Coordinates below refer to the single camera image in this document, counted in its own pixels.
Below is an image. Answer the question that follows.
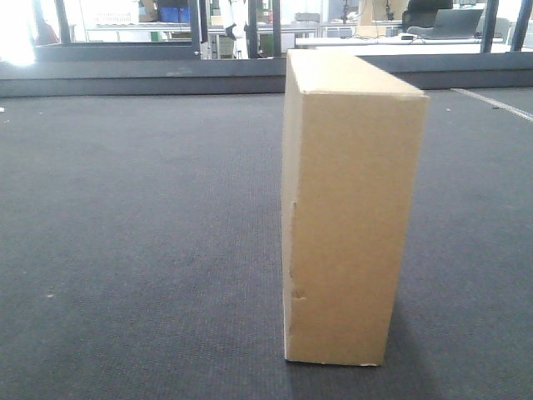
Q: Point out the brown cardboard box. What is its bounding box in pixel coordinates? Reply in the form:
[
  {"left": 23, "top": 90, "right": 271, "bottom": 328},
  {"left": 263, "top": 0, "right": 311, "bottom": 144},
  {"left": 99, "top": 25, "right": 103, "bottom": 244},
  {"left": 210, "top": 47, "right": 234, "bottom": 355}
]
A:
[{"left": 281, "top": 49, "right": 429, "bottom": 366}]

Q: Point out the white background desk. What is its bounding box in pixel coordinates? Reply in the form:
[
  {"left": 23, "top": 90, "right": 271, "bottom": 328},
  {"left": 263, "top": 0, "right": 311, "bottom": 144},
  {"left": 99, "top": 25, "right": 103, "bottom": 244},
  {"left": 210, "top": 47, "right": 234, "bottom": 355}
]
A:
[{"left": 295, "top": 35, "right": 482, "bottom": 48}]

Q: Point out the black office chair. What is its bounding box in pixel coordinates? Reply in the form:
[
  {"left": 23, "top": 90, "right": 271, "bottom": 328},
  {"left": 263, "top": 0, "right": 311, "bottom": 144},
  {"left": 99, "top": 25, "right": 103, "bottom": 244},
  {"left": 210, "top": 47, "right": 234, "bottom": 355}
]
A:
[{"left": 402, "top": 0, "right": 453, "bottom": 32}]

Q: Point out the grey open laptop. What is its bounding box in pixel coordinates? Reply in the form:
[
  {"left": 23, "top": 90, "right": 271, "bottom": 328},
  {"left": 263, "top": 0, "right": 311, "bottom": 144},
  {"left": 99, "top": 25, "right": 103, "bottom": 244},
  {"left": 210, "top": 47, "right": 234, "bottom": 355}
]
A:
[{"left": 406, "top": 8, "right": 483, "bottom": 40}]

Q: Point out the dark vertical frame post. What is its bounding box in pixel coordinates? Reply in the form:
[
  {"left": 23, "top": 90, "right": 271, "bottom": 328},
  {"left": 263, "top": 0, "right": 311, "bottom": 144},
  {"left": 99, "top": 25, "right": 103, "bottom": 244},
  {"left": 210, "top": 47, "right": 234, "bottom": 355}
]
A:
[{"left": 187, "top": 0, "right": 202, "bottom": 60}]

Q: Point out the dark conveyor end rail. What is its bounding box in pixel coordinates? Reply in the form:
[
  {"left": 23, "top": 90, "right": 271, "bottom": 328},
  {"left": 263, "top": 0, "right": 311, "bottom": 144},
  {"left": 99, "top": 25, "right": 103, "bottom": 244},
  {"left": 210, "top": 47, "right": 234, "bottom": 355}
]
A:
[{"left": 1, "top": 43, "right": 532, "bottom": 98}]

